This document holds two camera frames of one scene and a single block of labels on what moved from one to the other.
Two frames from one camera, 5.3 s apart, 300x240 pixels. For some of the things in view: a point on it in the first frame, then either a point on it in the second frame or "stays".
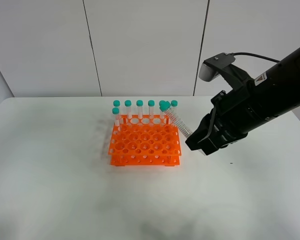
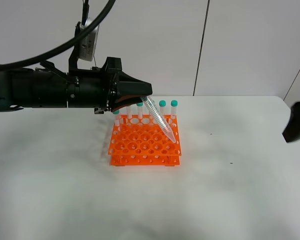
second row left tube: x=116 y=111 stays
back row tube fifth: x=162 y=105 stays
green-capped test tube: x=165 y=106 -> x=159 y=117
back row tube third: x=139 y=103 stays
